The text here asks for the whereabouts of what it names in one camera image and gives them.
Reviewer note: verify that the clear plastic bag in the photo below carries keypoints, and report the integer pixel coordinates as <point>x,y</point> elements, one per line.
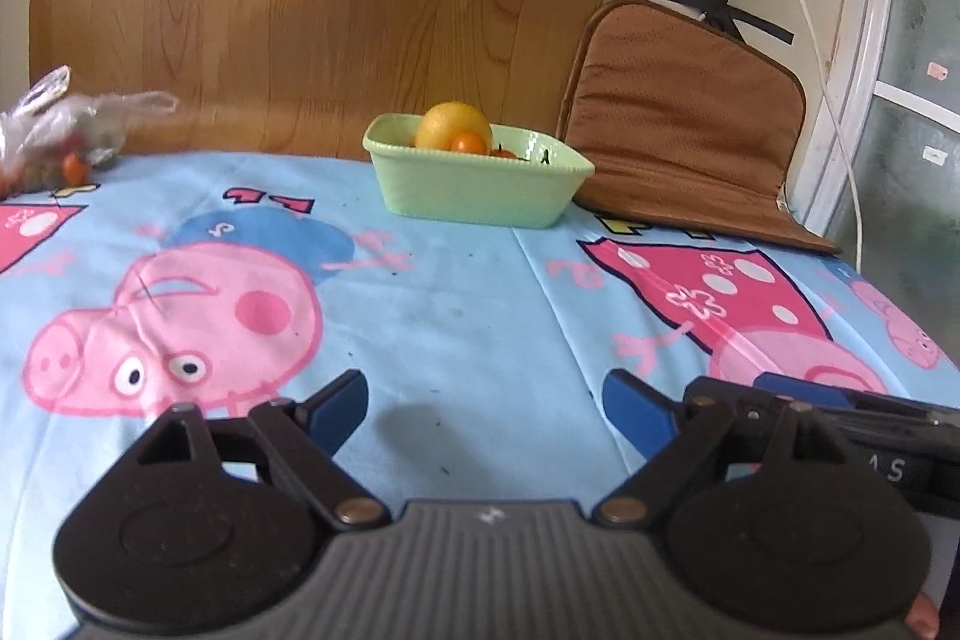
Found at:
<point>97,115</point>

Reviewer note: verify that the light green rectangular bowl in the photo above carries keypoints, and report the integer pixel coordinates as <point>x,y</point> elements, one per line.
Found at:
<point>480,190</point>

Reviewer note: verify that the printed blue pink blanket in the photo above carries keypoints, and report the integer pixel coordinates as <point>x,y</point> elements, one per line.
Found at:
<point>450,310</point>

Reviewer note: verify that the person's right hand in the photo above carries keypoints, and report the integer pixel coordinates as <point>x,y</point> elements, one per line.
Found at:
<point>924,619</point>

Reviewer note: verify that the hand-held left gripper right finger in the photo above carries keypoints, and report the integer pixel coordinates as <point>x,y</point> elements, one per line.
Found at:
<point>637,407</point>

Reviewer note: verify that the large yellow citrus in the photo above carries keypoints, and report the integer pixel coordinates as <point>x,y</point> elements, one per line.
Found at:
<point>448,121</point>

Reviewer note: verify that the white window frame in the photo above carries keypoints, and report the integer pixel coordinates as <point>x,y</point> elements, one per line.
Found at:
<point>870,48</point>

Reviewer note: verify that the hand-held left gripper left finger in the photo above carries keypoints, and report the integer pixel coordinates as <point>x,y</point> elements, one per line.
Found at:
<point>337,411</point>

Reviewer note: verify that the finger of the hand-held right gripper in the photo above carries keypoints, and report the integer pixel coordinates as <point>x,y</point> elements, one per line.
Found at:
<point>802,389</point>

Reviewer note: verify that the small orange fruit in bag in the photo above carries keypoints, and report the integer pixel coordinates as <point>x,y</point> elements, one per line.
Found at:
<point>73,164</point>

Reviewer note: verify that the brown seat cushion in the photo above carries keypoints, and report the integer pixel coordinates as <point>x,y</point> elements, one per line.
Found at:
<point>675,108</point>

